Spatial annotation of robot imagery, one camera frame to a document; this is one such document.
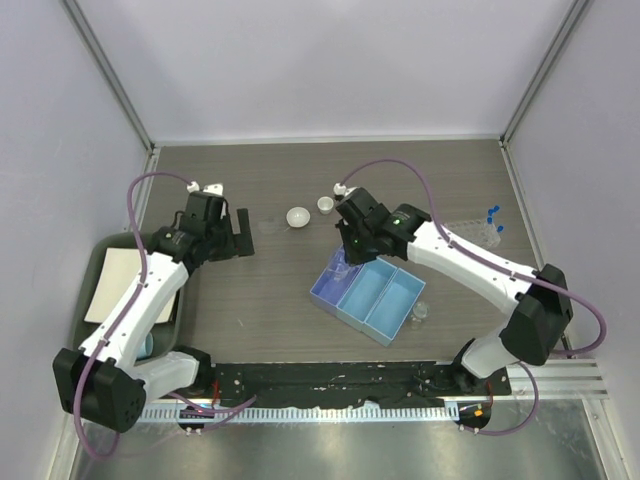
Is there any blue compartment organizer tray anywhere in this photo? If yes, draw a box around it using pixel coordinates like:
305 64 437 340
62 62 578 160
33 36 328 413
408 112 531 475
310 248 425 346

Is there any clear test tube rack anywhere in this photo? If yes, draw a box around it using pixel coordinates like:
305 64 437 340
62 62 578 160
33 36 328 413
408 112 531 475
444 218 501 249

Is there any small glass beaker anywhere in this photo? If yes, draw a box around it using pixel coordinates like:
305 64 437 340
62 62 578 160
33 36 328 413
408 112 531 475
325 252 358 287

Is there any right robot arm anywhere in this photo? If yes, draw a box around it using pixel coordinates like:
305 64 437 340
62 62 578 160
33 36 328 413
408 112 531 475
334 184 573 395

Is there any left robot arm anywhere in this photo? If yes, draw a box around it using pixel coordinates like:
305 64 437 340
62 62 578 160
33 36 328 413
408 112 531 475
53 183 254 433

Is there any white ceramic crucible cup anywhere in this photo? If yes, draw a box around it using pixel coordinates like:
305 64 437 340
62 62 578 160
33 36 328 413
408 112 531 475
316 196 334 215

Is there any white evaporating dish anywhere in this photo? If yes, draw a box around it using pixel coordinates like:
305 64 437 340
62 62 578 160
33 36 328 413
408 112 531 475
285 206 311 229

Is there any white paper sheet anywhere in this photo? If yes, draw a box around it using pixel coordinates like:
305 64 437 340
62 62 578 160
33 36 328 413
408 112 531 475
84 248 178 325

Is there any dark green tray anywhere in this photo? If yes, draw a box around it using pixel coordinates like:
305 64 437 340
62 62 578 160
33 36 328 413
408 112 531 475
69 232 188 360

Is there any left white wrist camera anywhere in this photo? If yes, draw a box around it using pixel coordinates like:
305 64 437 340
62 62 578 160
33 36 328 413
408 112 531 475
186 181 224 199

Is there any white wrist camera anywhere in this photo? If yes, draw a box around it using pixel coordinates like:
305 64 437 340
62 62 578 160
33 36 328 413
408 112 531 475
186 181 224 199
333 183 357 202

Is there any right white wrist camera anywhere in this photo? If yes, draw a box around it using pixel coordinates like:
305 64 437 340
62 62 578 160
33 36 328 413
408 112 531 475
333 183 357 202

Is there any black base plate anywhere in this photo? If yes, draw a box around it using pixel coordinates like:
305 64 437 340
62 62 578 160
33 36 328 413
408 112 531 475
177 361 511 409

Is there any white slotted cable duct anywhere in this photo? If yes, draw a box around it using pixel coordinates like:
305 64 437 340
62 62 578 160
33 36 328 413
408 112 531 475
138 402 459 425

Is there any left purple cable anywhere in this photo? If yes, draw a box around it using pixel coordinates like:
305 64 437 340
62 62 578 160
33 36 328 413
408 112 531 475
72 171 258 460

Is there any purple cable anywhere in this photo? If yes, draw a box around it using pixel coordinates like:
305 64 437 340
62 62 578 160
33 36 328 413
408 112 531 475
339 158 609 437
72 171 258 460

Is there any aluminium rail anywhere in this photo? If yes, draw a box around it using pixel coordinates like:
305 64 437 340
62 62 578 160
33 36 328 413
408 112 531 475
507 357 609 400

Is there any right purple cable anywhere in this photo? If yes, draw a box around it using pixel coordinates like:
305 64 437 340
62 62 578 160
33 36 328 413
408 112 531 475
339 158 609 437

